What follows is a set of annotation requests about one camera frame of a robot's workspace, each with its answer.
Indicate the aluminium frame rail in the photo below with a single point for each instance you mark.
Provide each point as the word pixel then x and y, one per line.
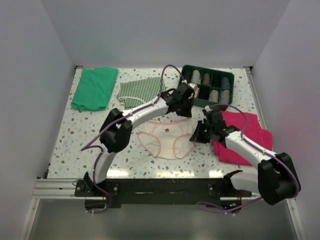
pixel 54 188

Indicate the grey striped rolled sock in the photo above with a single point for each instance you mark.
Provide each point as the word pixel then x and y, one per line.
pixel 225 97

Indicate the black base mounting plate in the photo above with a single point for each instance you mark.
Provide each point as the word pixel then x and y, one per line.
pixel 169 191

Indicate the white pink-trimmed underwear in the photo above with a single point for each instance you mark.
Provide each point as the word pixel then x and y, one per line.
pixel 167 140

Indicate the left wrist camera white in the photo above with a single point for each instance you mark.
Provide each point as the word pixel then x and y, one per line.
pixel 194 86

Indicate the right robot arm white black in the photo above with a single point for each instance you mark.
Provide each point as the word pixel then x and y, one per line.
pixel 276 178

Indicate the green folded cloth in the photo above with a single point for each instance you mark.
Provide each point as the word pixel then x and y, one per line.
pixel 94 89

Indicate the pink folded cloth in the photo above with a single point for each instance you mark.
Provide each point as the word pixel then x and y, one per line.
pixel 253 131

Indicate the beige grey rolled sock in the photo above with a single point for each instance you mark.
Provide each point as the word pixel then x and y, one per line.
pixel 214 96

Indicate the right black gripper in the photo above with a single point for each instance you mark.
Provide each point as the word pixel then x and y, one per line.
pixel 196 137

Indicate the brown rolled sock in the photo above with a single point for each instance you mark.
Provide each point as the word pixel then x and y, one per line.
pixel 206 79

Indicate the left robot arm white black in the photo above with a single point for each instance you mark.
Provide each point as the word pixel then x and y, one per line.
pixel 117 128

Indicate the blue striped rolled sock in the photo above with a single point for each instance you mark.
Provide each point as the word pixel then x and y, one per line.
pixel 226 83

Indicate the green white striped underwear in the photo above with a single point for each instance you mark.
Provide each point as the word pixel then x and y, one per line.
pixel 138 92

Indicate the pink rolled underwear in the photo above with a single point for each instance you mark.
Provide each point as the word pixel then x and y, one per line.
pixel 196 91

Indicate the green divided storage tray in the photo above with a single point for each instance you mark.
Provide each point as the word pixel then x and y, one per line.
pixel 216 77

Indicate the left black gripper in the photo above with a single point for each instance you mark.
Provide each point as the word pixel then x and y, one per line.
pixel 187 113

